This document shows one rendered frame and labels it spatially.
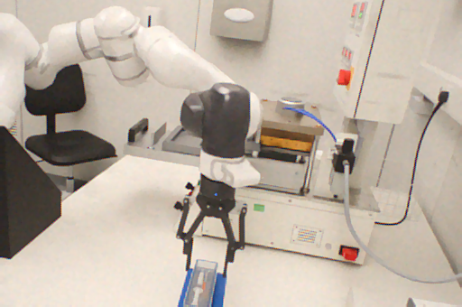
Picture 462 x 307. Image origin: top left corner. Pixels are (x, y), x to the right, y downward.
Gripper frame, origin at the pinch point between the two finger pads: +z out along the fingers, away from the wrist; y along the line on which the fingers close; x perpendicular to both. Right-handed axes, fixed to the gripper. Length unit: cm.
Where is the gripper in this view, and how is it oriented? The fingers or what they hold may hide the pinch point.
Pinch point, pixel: (207, 260)
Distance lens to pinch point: 100.8
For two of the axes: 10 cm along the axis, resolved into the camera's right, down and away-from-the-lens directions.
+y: -9.8, -1.5, 1.0
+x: -1.5, 3.4, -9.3
